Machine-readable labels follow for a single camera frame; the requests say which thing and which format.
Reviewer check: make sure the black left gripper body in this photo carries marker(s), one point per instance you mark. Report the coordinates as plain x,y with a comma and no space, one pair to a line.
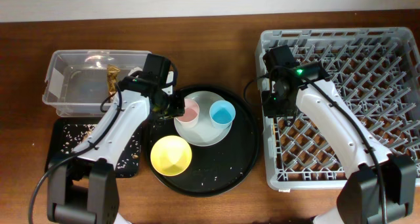
177,104

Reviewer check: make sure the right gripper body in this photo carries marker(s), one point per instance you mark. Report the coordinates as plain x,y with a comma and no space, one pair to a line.
273,107

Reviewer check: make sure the gold foil snack wrapper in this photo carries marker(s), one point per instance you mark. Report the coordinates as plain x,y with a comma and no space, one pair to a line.
112,73

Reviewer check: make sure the blue plastic cup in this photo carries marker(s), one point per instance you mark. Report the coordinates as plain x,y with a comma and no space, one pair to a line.
222,114

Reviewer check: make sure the pink plastic cup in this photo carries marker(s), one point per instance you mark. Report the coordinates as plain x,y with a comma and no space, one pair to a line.
191,114

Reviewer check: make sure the yellow plastic bowl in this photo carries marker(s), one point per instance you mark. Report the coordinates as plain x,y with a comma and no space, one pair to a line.
171,155

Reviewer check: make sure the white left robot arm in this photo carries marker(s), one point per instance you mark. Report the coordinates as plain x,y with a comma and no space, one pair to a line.
82,185

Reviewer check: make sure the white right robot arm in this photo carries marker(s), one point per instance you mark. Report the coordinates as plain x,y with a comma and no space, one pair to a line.
380,186

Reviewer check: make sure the clear plastic waste bin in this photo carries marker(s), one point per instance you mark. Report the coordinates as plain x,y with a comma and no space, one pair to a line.
77,79

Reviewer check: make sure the grey dishwasher rack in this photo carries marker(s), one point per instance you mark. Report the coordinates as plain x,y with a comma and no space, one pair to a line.
376,72

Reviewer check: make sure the pale grey round plate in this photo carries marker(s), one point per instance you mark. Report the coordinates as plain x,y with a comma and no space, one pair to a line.
203,133

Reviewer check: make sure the round black serving tray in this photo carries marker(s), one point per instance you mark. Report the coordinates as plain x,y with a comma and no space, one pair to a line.
218,168

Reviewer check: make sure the spilled rice food scraps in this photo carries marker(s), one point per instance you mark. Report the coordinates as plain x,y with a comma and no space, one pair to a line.
129,160

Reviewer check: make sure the black rectangular tray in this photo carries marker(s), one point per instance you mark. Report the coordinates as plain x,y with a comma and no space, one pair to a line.
57,135

